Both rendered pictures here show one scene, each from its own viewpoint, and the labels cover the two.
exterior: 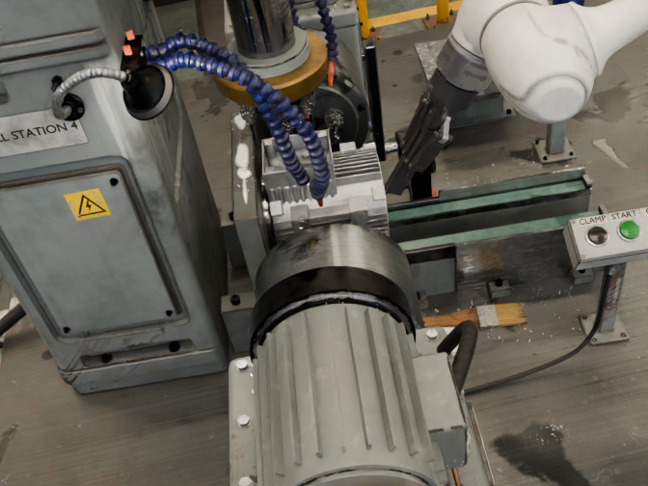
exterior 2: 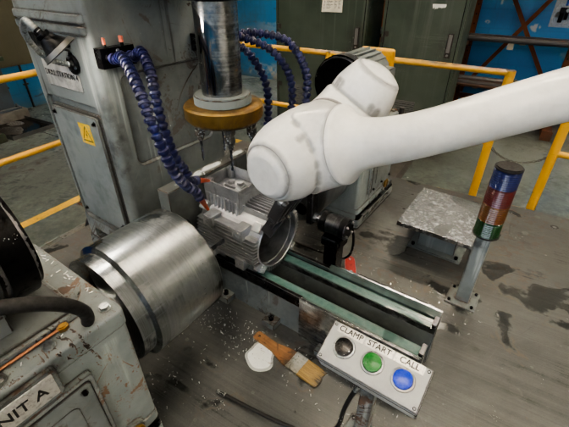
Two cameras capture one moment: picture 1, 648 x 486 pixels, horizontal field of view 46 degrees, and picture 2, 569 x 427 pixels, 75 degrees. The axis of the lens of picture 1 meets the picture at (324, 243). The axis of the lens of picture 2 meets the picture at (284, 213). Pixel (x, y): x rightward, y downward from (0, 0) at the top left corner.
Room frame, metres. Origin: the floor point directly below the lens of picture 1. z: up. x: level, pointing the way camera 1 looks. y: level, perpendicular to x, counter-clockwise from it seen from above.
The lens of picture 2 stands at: (0.43, -0.56, 1.59)
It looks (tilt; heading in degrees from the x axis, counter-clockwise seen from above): 33 degrees down; 34
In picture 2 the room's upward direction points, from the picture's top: straight up
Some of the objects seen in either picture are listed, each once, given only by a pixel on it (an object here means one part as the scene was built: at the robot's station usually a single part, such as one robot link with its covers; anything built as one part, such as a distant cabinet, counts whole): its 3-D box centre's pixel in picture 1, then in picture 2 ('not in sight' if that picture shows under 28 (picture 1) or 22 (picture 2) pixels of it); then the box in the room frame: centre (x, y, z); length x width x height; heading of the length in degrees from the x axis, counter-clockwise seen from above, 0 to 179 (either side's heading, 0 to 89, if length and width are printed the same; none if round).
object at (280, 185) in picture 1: (299, 167); (234, 190); (1.06, 0.02, 1.11); 0.12 x 0.11 x 0.07; 87
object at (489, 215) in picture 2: not in sight; (494, 211); (1.34, -0.56, 1.10); 0.06 x 0.06 x 0.04
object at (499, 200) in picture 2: not in sight; (499, 195); (1.34, -0.56, 1.14); 0.06 x 0.06 x 0.04
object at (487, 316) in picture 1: (471, 318); (286, 356); (0.91, -0.25, 0.80); 0.21 x 0.05 x 0.01; 84
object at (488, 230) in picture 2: not in sight; (488, 226); (1.34, -0.56, 1.05); 0.06 x 0.06 x 0.04
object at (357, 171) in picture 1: (329, 203); (248, 224); (1.06, -0.02, 1.01); 0.20 x 0.19 x 0.19; 87
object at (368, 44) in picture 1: (375, 103); (313, 181); (1.19, -0.14, 1.12); 0.04 x 0.03 x 0.26; 88
